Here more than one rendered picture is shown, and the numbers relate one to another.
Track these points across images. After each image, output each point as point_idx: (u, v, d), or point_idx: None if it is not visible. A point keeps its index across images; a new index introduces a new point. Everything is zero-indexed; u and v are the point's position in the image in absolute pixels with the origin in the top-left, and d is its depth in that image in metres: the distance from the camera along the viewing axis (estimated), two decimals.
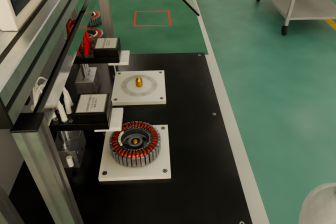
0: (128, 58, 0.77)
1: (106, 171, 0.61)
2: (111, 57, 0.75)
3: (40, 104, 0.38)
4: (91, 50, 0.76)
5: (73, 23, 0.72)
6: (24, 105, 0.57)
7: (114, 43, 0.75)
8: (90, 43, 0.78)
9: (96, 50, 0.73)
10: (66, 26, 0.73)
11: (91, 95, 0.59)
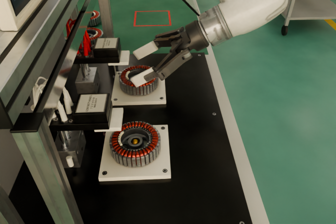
0: (128, 58, 0.77)
1: (106, 171, 0.61)
2: (111, 57, 0.75)
3: (40, 104, 0.38)
4: (91, 50, 0.76)
5: (73, 23, 0.72)
6: (24, 105, 0.57)
7: (114, 43, 0.75)
8: (90, 43, 0.78)
9: (96, 50, 0.73)
10: (66, 26, 0.73)
11: (91, 95, 0.59)
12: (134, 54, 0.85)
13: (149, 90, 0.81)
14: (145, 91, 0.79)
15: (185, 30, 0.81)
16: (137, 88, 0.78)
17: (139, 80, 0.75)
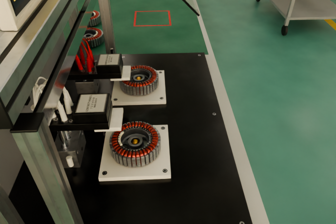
0: (129, 73, 0.81)
1: (106, 171, 0.61)
2: (113, 73, 0.78)
3: (40, 104, 0.38)
4: (94, 66, 0.79)
5: None
6: (24, 105, 0.57)
7: (116, 60, 0.78)
8: (93, 59, 0.81)
9: (99, 67, 0.76)
10: None
11: (91, 95, 0.59)
12: None
13: (149, 90, 0.81)
14: (145, 91, 0.79)
15: None
16: (137, 88, 0.78)
17: None
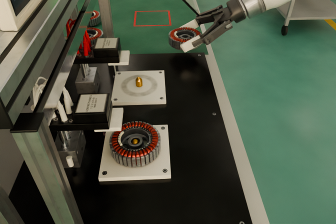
0: (128, 58, 0.77)
1: (106, 171, 0.61)
2: (111, 57, 0.75)
3: (40, 104, 0.38)
4: (91, 50, 0.76)
5: (73, 23, 0.72)
6: (24, 105, 0.57)
7: (114, 43, 0.75)
8: (90, 43, 0.78)
9: (96, 50, 0.73)
10: (66, 26, 0.73)
11: (91, 95, 0.59)
12: (183, 49, 0.95)
13: (195, 46, 0.96)
14: None
15: (231, 23, 0.89)
16: None
17: None
